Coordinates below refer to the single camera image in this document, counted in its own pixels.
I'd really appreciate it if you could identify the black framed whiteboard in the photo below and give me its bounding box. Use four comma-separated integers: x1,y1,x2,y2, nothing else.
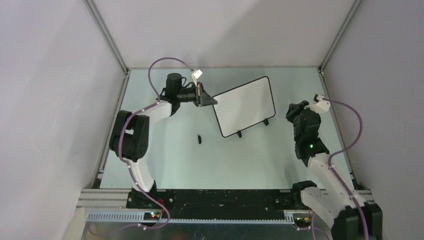
212,76,276,138

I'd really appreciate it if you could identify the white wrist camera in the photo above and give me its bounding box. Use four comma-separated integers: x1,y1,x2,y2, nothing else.
305,94,331,114
191,69,203,87

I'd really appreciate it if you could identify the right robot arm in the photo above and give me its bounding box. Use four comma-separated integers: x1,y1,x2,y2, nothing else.
285,98,383,240

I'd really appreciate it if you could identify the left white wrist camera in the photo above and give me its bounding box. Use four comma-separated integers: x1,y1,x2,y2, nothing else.
191,69,203,87

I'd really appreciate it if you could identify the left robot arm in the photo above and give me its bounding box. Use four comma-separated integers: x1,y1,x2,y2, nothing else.
109,69,218,208

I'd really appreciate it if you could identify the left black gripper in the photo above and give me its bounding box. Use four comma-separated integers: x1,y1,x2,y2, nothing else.
176,82,218,107

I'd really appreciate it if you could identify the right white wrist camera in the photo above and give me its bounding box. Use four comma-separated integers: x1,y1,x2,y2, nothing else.
305,94,331,114

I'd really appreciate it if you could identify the aluminium frame rail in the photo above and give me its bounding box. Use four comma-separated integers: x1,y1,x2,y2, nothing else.
76,188,379,226

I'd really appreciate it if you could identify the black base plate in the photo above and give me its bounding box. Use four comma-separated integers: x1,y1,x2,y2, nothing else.
126,188,308,221

